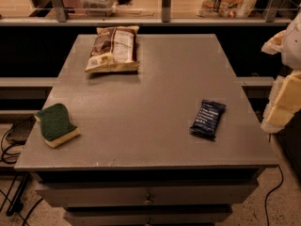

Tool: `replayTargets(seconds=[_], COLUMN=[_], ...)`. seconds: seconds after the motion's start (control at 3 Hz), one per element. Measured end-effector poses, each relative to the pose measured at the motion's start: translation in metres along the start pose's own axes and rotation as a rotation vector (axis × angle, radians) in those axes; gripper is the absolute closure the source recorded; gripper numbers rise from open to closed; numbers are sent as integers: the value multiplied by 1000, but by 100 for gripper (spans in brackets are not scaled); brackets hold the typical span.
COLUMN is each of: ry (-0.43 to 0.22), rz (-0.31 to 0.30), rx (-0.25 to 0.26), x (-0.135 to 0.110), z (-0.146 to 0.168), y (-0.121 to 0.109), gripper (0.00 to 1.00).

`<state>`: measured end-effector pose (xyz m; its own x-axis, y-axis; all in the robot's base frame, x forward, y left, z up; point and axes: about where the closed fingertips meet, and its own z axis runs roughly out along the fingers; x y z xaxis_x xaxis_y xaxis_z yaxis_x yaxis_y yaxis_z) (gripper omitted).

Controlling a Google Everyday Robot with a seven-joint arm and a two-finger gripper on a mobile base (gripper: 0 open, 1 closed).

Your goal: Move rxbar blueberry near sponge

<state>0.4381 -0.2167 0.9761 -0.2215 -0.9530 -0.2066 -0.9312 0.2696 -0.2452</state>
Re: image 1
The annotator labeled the black power adapter box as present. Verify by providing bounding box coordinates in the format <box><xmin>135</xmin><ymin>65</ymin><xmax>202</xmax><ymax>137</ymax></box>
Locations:
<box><xmin>6</xmin><ymin>117</ymin><xmax>36</xmax><ymax>145</ymax></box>

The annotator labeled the colourful snack bag on shelf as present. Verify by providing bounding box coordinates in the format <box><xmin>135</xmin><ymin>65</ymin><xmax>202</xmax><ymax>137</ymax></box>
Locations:
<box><xmin>197</xmin><ymin>0</ymin><xmax>257</xmax><ymax>18</ymax></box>

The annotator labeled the brown and cream chip bag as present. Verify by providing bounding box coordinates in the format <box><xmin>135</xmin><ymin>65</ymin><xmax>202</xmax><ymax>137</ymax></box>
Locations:
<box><xmin>85</xmin><ymin>25</ymin><xmax>139</xmax><ymax>73</ymax></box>

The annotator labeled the black cables left floor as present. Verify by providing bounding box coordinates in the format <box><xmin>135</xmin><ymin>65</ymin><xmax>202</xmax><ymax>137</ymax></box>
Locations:
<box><xmin>0</xmin><ymin>127</ymin><xmax>43</xmax><ymax>226</ymax></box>

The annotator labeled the dark blue rxbar wrapper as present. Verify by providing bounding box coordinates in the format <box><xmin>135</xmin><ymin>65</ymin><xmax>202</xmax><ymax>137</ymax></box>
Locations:
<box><xmin>190</xmin><ymin>100</ymin><xmax>226</xmax><ymax>139</ymax></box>

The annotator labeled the grey metal shelf rack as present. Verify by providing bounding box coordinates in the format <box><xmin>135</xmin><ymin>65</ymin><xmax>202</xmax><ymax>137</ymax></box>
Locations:
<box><xmin>0</xmin><ymin>0</ymin><xmax>300</xmax><ymax>26</ymax></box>

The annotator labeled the black cable right floor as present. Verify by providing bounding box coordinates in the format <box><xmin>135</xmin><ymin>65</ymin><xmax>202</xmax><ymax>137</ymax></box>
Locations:
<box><xmin>263</xmin><ymin>165</ymin><xmax>285</xmax><ymax>226</ymax></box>

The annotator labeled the green and yellow sponge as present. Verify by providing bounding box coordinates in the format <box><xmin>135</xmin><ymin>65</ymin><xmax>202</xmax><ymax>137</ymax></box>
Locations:
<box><xmin>34</xmin><ymin>104</ymin><xmax>80</xmax><ymax>148</ymax></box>

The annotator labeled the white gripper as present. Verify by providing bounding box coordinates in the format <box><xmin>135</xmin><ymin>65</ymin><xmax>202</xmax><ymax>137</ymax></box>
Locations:
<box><xmin>261</xmin><ymin>13</ymin><xmax>301</xmax><ymax>134</ymax></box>

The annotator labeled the grey drawer cabinet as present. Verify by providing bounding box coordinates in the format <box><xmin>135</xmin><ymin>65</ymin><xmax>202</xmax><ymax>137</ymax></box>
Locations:
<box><xmin>16</xmin><ymin>35</ymin><xmax>277</xmax><ymax>226</ymax></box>

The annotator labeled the clear plastic container on shelf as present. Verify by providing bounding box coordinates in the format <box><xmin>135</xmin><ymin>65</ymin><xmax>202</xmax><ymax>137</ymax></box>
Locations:
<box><xmin>80</xmin><ymin>0</ymin><xmax>117</xmax><ymax>17</ymax></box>

